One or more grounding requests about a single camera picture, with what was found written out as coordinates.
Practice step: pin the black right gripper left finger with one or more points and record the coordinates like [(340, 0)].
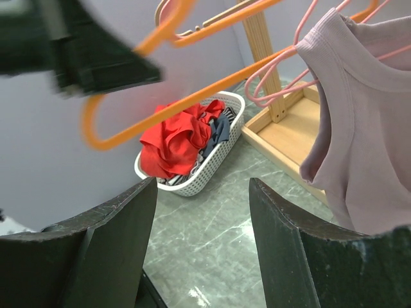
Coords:
[(94, 259)]

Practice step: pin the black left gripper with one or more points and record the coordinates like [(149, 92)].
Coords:
[(62, 36)]

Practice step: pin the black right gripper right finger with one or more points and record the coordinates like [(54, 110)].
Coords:
[(306, 261)]

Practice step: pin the mauve pink top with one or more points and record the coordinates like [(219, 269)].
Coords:
[(361, 156)]

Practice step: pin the navy blue printed top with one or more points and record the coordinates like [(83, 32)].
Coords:
[(220, 130)]

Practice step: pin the wooden clothes rack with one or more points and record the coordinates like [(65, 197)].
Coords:
[(285, 130)]

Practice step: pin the white perforated plastic basket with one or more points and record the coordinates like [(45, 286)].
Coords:
[(204, 169)]

